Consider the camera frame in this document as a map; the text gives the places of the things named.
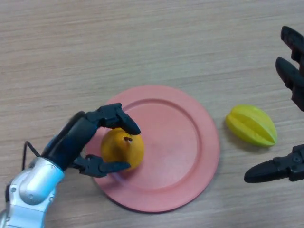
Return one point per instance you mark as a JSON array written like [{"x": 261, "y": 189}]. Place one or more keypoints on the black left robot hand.
[{"x": 71, "y": 140}]

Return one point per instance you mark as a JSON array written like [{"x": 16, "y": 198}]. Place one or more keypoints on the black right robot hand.
[{"x": 292, "y": 76}]

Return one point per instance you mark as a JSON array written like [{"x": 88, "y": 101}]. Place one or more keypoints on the yellow pear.
[{"x": 118, "y": 149}]

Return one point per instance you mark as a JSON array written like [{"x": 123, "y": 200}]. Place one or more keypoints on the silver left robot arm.
[{"x": 33, "y": 190}]

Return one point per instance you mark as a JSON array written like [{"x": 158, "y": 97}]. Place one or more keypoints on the pink round plate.
[{"x": 173, "y": 154}]

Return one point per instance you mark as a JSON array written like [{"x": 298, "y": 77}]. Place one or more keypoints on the yellow-green starfruit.
[{"x": 251, "y": 126}]

